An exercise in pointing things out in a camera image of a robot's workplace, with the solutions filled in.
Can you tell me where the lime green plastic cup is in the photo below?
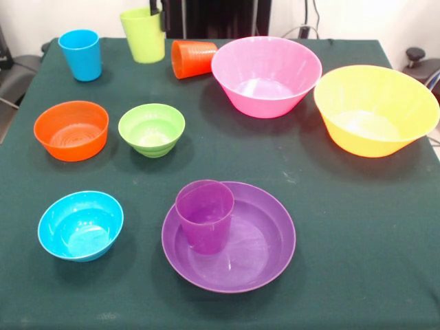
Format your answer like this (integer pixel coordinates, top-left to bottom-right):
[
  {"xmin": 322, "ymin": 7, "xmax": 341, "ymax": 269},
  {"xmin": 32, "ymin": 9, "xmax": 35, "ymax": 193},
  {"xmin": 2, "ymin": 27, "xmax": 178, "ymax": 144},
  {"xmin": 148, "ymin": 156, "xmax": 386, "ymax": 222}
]
[{"xmin": 119, "ymin": 6, "xmax": 166, "ymax": 65}]

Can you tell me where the orange plastic cup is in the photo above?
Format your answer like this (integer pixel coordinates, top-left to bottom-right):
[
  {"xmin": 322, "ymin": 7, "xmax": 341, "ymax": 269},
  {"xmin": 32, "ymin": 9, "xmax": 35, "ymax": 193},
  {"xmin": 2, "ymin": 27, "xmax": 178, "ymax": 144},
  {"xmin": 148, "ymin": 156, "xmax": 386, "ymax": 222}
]
[{"xmin": 170, "ymin": 39, "xmax": 219, "ymax": 80}]

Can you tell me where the purple plastic cup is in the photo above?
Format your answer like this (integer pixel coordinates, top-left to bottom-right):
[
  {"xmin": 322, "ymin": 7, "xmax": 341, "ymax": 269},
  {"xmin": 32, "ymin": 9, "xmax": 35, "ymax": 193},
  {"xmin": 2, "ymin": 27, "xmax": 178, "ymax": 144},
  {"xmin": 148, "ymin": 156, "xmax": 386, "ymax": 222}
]
[{"xmin": 175, "ymin": 179, "xmax": 236, "ymax": 256}]

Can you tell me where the purple plastic bowl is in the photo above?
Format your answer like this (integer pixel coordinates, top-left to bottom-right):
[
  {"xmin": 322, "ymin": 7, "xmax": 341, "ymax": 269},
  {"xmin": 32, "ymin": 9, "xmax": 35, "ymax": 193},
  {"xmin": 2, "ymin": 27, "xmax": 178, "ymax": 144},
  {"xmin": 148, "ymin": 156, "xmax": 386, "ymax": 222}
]
[{"xmin": 161, "ymin": 181, "xmax": 297, "ymax": 295}]

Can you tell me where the blue plastic cup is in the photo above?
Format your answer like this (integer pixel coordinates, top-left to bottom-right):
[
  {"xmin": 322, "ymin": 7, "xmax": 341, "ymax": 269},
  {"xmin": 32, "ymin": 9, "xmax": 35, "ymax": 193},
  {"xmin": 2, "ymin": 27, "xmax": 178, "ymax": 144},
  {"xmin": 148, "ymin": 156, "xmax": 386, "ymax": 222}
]
[{"xmin": 57, "ymin": 29, "xmax": 102, "ymax": 83}]

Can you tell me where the green plastic bowl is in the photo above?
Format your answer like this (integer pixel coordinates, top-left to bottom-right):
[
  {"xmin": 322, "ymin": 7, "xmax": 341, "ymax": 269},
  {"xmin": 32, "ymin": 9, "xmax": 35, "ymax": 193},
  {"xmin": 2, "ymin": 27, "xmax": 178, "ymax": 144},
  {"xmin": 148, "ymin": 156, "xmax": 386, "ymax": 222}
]
[{"xmin": 118, "ymin": 103, "xmax": 186, "ymax": 159}]

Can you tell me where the pink plastic bowl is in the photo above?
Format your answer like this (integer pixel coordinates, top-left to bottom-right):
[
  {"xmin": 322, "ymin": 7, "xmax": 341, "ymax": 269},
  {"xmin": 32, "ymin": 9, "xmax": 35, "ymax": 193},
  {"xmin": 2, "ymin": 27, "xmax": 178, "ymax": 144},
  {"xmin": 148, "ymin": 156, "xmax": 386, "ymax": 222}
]
[{"xmin": 210, "ymin": 36, "xmax": 323, "ymax": 120}]

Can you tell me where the grey chair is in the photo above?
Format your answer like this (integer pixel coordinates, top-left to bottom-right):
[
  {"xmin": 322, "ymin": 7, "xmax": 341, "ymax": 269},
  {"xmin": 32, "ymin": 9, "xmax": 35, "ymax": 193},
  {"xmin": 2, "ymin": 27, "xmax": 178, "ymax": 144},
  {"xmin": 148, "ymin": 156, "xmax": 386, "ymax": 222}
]
[{"xmin": 0, "ymin": 25, "xmax": 45, "ymax": 111}]

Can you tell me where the orange plastic bowl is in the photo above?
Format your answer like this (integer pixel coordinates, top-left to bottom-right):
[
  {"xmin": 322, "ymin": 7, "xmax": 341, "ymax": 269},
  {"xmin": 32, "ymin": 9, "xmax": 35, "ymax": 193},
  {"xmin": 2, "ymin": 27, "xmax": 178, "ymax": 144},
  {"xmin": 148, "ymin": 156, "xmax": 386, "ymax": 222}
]
[{"xmin": 33, "ymin": 100, "xmax": 110, "ymax": 162}]

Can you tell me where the blue plastic bowl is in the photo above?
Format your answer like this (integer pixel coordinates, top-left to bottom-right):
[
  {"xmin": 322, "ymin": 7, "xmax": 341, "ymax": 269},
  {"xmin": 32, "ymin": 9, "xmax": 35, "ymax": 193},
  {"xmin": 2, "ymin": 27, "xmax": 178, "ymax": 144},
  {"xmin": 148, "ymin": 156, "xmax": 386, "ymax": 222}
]
[{"xmin": 37, "ymin": 190, "xmax": 125, "ymax": 263}]

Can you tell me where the yellow plastic bowl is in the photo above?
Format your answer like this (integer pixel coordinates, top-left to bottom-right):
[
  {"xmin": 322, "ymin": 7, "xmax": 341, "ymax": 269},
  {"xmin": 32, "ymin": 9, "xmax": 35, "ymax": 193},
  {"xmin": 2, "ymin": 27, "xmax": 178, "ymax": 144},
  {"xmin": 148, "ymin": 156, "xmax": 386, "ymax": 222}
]
[{"xmin": 313, "ymin": 65, "xmax": 440, "ymax": 159}]

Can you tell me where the black chair armrest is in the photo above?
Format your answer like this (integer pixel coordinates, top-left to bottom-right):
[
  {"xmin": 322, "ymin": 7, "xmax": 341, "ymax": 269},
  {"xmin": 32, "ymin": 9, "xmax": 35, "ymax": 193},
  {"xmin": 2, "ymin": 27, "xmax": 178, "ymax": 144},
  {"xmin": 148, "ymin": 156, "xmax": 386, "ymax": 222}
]
[{"xmin": 404, "ymin": 47, "xmax": 440, "ymax": 94}]

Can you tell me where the dark green tablecloth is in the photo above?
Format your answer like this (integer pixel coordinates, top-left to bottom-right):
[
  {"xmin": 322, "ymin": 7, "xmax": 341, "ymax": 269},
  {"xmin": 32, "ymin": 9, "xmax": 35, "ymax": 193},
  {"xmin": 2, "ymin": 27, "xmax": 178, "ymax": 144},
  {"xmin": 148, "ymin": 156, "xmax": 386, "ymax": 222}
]
[{"xmin": 0, "ymin": 36, "xmax": 440, "ymax": 330}]

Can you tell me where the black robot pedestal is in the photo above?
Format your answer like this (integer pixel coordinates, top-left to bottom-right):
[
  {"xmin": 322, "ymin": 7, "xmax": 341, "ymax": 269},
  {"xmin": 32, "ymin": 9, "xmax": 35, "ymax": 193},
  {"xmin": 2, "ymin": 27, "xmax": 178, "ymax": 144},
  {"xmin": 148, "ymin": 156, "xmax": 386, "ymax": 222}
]
[{"xmin": 166, "ymin": 0, "xmax": 272, "ymax": 39}]

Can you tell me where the black hanging cable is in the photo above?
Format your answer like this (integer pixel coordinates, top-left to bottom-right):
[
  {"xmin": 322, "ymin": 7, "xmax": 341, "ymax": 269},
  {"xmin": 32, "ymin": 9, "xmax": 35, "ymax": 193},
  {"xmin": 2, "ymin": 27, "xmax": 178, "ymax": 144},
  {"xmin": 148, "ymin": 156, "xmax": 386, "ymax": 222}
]
[{"xmin": 311, "ymin": 0, "xmax": 322, "ymax": 39}]

